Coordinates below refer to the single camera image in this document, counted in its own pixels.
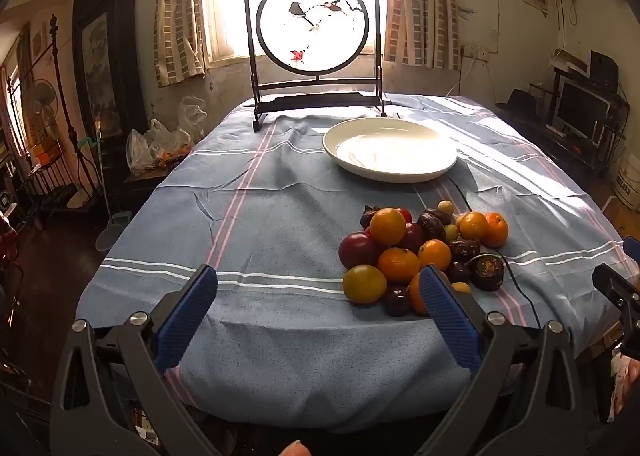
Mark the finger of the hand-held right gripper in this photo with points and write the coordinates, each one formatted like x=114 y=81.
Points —
x=615 y=286

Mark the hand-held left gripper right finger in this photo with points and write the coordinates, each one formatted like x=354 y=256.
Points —
x=450 y=321

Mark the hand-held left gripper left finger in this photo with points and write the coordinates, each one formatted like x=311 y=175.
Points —
x=185 y=316

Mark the tan longan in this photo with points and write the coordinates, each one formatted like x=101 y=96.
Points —
x=451 y=232
x=461 y=287
x=445 y=207

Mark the small dark purple plum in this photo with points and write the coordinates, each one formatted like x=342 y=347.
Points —
x=457 y=272

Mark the red tomato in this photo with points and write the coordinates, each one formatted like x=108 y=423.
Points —
x=405 y=215
x=412 y=238

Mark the yellow green mandarin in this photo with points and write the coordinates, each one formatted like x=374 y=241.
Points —
x=365 y=284

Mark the white round plate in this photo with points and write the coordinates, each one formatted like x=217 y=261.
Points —
x=390 y=150

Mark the person's right hand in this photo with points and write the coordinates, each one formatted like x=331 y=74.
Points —
x=630 y=386

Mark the person's left hand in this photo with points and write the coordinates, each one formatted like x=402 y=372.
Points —
x=294 y=450

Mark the white bucket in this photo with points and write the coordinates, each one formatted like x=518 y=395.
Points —
x=627 y=180

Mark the pale green mop bucket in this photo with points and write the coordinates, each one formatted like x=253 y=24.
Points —
x=112 y=236

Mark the black equipment rack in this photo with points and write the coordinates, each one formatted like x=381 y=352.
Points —
x=600 y=150

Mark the dark side table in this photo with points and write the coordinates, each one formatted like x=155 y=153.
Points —
x=145 y=186

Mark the blue striped tablecloth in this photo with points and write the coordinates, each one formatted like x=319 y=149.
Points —
x=275 y=186

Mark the plastic bag with oranges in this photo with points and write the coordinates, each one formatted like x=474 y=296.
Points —
x=150 y=145

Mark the black monitor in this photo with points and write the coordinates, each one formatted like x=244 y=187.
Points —
x=582 y=108

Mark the clear plastic bag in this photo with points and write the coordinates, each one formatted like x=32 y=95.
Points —
x=192 y=113

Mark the black speaker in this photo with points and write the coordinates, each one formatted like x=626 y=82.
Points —
x=605 y=70

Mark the standing fan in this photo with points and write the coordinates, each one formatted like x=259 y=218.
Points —
x=42 y=105

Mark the dark framed picture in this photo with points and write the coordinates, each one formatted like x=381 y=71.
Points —
x=100 y=60

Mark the brick pattern curtain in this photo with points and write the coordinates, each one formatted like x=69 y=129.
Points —
x=425 y=0
x=175 y=10

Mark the bird painting table screen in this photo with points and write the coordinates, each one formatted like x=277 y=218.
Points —
x=312 y=35

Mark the wall power outlet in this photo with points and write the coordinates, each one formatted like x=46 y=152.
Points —
x=475 y=52

